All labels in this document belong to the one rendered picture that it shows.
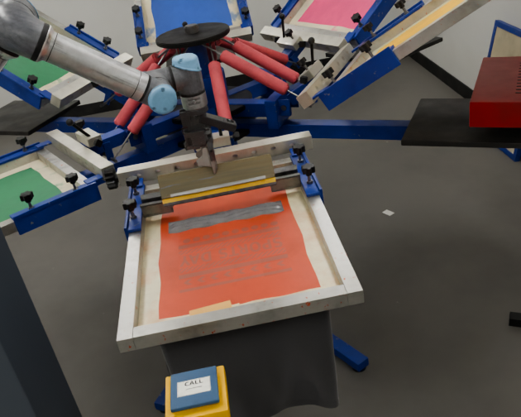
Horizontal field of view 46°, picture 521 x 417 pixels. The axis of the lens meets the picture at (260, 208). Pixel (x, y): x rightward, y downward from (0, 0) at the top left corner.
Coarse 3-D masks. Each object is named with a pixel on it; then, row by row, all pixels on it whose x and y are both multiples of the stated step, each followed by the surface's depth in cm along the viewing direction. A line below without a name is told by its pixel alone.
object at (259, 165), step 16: (240, 160) 188; (256, 160) 188; (160, 176) 187; (176, 176) 187; (192, 176) 187; (208, 176) 187; (224, 176) 187; (240, 176) 188; (256, 176) 188; (272, 176) 188; (160, 192) 187; (176, 192) 187
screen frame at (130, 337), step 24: (312, 216) 181; (336, 240) 162; (336, 264) 152; (336, 288) 144; (360, 288) 143; (120, 312) 149; (216, 312) 143; (240, 312) 142; (264, 312) 141; (288, 312) 142; (312, 312) 143; (120, 336) 141; (144, 336) 140; (168, 336) 141; (192, 336) 142
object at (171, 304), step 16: (176, 208) 198; (192, 208) 196; (208, 208) 195; (160, 224) 191; (224, 224) 185; (160, 240) 182; (176, 240) 181; (160, 256) 175; (176, 256) 173; (160, 272) 168; (176, 272) 166; (160, 288) 161; (176, 288) 160; (208, 288) 158; (224, 288) 157; (160, 304) 155; (176, 304) 154; (192, 304) 153; (208, 304) 152
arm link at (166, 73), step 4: (160, 68) 171; (164, 68) 171; (168, 68) 170; (144, 72) 170; (148, 72) 170; (152, 72) 169; (156, 72) 169; (160, 72) 169; (164, 72) 169; (168, 72) 170; (172, 72) 170; (156, 76) 165; (160, 76) 165; (164, 76) 168; (168, 76) 169; (172, 76) 169; (168, 80) 169; (172, 80) 170; (172, 84) 170
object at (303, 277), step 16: (240, 192) 201; (256, 192) 199; (272, 192) 198; (224, 208) 193; (288, 208) 187; (240, 224) 183; (288, 224) 179; (288, 240) 172; (288, 256) 165; (304, 256) 163; (288, 272) 158; (304, 272) 157; (240, 288) 156; (256, 288) 155; (272, 288) 154; (288, 288) 153; (304, 288) 152
